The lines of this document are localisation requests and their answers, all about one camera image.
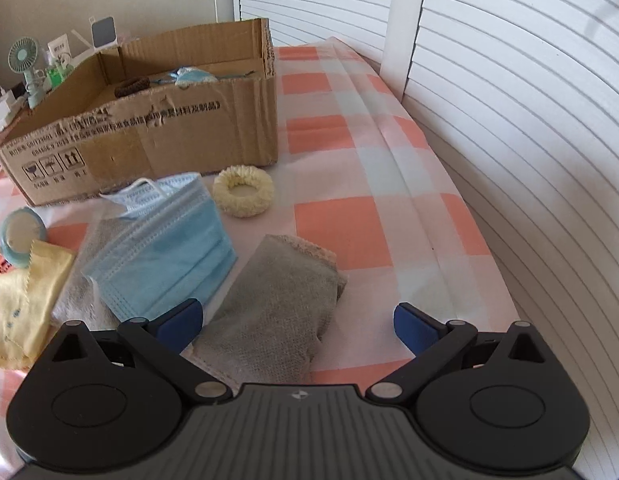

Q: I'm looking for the brown cardboard box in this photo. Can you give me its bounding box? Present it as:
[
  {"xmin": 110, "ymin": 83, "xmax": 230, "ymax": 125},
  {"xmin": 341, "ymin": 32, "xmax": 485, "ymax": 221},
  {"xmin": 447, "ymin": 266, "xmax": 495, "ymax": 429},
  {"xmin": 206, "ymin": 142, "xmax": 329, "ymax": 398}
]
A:
[{"xmin": 0, "ymin": 18, "xmax": 278, "ymax": 206}]

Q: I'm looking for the white power strip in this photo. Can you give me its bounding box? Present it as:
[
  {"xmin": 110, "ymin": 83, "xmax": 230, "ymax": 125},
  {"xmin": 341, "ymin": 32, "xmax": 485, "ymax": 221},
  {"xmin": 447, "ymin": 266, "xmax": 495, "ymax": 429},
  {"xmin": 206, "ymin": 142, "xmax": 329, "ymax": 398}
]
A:
[{"xmin": 0, "ymin": 82, "xmax": 26, "ymax": 133}]

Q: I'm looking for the green bottle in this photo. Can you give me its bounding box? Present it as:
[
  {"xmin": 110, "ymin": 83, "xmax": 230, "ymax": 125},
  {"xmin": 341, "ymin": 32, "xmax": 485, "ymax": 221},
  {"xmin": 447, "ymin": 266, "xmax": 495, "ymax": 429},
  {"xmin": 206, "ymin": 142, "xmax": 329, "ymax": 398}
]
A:
[{"xmin": 46, "ymin": 63, "xmax": 63, "ymax": 89}]

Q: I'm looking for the patterned sachet with blue tassel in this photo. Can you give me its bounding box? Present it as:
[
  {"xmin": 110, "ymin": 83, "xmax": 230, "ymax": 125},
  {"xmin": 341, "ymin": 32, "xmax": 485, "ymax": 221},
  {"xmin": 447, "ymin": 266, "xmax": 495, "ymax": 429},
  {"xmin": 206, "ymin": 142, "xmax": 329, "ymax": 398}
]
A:
[{"xmin": 150, "ymin": 67, "xmax": 256, "ymax": 88}]

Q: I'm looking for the pink checkered tablecloth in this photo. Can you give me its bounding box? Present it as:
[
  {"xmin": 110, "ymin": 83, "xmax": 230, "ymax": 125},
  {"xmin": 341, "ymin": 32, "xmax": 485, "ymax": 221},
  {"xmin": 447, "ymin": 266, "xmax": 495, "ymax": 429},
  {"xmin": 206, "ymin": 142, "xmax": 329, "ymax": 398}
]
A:
[{"xmin": 0, "ymin": 39, "xmax": 517, "ymax": 448}]

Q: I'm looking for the green mini desk fan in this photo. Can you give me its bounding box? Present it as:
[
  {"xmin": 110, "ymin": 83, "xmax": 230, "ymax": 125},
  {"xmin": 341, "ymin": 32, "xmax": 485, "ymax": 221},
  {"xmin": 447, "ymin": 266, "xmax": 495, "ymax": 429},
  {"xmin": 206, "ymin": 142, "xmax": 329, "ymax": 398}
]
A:
[{"xmin": 8, "ymin": 37, "xmax": 45, "ymax": 110}]

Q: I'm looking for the cream hair scrunchie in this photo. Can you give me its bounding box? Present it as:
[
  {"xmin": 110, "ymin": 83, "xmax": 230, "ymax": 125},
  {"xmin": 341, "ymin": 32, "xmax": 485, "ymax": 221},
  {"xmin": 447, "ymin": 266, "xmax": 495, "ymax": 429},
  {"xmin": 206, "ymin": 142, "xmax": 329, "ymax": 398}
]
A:
[{"xmin": 212, "ymin": 166, "xmax": 276, "ymax": 218}]

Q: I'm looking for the yellow cloth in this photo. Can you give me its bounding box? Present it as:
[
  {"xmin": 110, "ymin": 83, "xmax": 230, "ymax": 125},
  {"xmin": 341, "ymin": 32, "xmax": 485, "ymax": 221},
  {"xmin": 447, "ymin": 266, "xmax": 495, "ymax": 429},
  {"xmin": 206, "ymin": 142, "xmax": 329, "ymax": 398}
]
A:
[{"xmin": 0, "ymin": 240, "xmax": 75, "ymax": 370}]

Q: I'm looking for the white card box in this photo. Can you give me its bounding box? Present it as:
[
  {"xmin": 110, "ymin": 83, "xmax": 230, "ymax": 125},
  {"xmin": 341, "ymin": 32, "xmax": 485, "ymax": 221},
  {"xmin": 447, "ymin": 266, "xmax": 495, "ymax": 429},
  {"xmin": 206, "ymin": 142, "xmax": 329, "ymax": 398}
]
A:
[{"xmin": 47, "ymin": 34, "xmax": 72, "ymax": 66}]

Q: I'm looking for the grey fabric pouch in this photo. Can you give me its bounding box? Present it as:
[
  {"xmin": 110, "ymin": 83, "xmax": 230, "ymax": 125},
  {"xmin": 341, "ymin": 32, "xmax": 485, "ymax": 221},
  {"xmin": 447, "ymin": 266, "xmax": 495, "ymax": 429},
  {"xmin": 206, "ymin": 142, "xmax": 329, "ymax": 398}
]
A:
[
  {"xmin": 190, "ymin": 235, "xmax": 346, "ymax": 391},
  {"xmin": 50, "ymin": 218, "xmax": 131, "ymax": 330}
]

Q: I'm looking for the brown hair scrunchie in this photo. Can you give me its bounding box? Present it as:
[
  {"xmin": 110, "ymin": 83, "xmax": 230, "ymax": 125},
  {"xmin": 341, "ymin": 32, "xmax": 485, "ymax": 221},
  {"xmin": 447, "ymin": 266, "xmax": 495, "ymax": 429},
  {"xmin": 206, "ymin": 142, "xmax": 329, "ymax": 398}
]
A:
[{"xmin": 113, "ymin": 77, "xmax": 151, "ymax": 99}]

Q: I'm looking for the blue round plush toy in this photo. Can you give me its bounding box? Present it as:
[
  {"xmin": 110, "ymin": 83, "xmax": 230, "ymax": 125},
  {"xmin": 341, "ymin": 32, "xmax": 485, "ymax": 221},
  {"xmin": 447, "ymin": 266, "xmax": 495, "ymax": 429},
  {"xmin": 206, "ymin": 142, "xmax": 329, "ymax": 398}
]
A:
[{"xmin": 0, "ymin": 207, "xmax": 47, "ymax": 268}]

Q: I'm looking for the white phone stand with phone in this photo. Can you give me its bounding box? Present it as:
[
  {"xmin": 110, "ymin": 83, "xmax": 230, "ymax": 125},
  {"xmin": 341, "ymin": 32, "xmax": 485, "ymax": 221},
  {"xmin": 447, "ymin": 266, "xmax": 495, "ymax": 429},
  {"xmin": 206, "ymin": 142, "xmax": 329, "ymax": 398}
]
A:
[{"xmin": 89, "ymin": 16, "xmax": 119, "ymax": 51}]

